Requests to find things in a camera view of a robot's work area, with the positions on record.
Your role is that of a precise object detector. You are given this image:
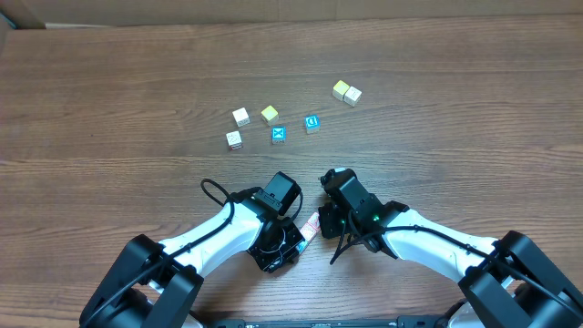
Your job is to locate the yellow block centre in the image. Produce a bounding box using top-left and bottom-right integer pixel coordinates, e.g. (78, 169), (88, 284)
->
(261, 106), (279, 126)

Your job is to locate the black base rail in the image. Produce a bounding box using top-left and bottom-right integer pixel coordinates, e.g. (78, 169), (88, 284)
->
(201, 314), (448, 328)

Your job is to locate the white block far right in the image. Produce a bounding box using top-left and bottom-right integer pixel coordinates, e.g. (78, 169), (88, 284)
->
(343, 87), (363, 107)

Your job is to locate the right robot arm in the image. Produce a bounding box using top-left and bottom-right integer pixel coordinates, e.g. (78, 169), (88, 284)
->
(318, 169), (582, 327)

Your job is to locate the red M block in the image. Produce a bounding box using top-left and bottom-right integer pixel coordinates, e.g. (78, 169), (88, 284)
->
(300, 222), (320, 243)

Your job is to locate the red K block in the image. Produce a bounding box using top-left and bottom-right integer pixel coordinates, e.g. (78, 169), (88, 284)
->
(307, 212), (320, 231)

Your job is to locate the blue P block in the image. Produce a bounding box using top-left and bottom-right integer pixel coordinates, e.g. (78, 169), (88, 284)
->
(296, 241), (309, 254)

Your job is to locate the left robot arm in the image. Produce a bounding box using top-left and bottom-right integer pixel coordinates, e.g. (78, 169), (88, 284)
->
(79, 172), (304, 327)

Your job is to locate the blue X block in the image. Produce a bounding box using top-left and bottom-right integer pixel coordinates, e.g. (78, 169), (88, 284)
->
(271, 126), (287, 144)

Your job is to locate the yellow block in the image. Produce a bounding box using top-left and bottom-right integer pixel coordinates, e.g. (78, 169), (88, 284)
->
(332, 80), (350, 101)
(261, 106), (279, 126)

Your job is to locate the white block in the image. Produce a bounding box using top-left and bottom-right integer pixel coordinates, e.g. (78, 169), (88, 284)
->
(343, 87), (363, 107)
(232, 108), (251, 127)
(226, 131), (243, 150)

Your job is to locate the white block upper left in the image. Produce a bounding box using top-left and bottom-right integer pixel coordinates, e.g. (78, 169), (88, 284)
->
(232, 108), (251, 127)

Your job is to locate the yellow block far right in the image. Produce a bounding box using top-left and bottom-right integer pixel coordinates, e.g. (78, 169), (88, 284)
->
(332, 80), (350, 101)

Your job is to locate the blue D block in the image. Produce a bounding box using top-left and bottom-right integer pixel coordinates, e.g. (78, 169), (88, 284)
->
(304, 115), (321, 134)

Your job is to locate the white block lower left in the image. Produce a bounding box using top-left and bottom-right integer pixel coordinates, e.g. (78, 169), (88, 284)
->
(226, 131), (243, 150)

